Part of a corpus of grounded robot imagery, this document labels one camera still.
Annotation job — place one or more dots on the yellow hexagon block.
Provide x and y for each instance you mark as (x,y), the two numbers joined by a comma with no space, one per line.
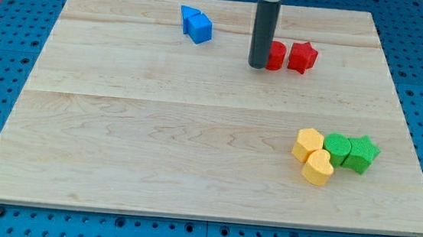
(308,140)

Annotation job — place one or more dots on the red star block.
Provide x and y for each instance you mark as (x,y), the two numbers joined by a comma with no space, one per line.
(302,57)

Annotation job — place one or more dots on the blue triangle block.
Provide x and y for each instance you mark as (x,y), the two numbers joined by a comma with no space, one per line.
(188,12)

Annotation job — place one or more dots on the green cylinder block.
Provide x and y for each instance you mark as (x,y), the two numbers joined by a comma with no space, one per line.
(339,148)

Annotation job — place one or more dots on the light wooden board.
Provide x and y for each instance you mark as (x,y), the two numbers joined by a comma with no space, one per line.
(123,113)

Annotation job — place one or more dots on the red cylinder block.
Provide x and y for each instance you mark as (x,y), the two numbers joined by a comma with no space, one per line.
(276,56)

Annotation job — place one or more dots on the yellow heart block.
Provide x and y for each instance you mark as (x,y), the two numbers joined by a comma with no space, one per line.
(318,169)

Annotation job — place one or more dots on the green star block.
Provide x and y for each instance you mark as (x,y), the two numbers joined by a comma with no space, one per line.
(362,154)

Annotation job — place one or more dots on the blue cube block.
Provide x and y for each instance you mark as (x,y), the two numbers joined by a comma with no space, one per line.
(199,28)

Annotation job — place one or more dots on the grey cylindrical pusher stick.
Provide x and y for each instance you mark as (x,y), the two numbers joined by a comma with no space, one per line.
(266,19)

